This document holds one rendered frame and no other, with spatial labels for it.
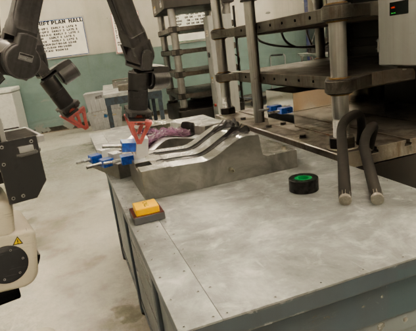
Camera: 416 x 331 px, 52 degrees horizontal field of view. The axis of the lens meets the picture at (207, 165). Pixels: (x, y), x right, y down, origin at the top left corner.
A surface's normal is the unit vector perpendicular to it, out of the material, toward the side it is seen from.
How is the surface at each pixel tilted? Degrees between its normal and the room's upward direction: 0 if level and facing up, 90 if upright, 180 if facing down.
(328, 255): 0
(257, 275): 0
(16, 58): 103
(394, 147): 90
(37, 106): 90
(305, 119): 90
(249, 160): 90
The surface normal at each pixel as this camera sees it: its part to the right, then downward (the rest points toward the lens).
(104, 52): 0.23, 0.24
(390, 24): -0.94, 0.20
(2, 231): 0.54, 0.16
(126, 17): 0.65, 0.36
